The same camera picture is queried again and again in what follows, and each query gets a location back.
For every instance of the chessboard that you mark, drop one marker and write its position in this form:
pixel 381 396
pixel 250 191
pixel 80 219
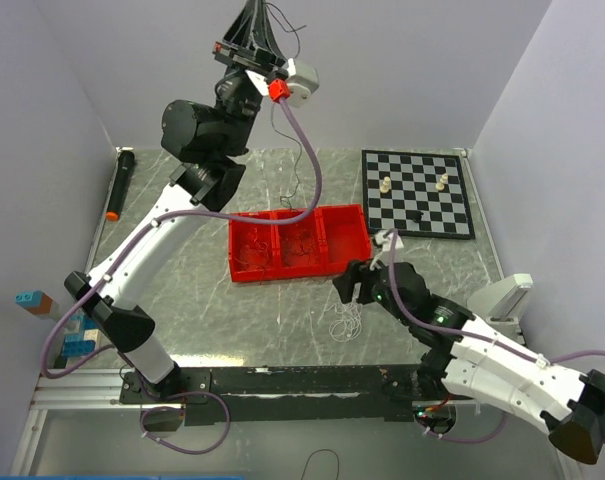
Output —
pixel 446 214

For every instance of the black marker orange cap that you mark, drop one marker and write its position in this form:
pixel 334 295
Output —
pixel 125 167

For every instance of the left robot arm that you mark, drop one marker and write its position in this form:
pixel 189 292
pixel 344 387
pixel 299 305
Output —
pixel 206 140

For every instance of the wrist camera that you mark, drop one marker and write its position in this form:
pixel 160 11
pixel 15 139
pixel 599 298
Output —
pixel 302 81
pixel 382 240

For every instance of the white chess pawn left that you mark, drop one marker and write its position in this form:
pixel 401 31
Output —
pixel 385 185

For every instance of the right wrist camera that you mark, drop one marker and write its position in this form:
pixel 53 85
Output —
pixel 382 240

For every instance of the blue white block stack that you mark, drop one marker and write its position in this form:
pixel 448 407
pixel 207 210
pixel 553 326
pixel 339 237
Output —
pixel 82 339

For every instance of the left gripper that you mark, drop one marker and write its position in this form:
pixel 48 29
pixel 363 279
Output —
pixel 240 34

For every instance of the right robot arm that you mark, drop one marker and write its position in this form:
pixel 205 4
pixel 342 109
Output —
pixel 469 358

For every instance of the white stand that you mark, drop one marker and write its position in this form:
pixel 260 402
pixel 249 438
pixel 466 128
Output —
pixel 503 301

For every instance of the white chess pawn right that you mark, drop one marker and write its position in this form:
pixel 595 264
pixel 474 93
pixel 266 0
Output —
pixel 442 182

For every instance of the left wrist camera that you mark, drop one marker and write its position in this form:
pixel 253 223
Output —
pixel 302 81

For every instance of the white chess pawn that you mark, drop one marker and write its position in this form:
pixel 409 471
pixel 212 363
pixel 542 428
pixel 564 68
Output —
pixel 385 185
pixel 442 182

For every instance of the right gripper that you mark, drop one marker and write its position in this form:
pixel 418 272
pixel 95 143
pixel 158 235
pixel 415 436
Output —
pixel 355 271

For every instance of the blue brown toy block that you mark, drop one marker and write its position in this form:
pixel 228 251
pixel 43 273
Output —
pixel 39 304

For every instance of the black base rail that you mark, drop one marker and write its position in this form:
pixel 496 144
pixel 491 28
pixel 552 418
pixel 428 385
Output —
pixel 287 393

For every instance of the red three-compartment bin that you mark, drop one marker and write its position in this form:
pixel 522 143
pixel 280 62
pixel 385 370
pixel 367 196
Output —
pixel 322 244

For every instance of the aluminium frame rail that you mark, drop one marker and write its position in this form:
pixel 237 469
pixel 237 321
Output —
pixel 83 389

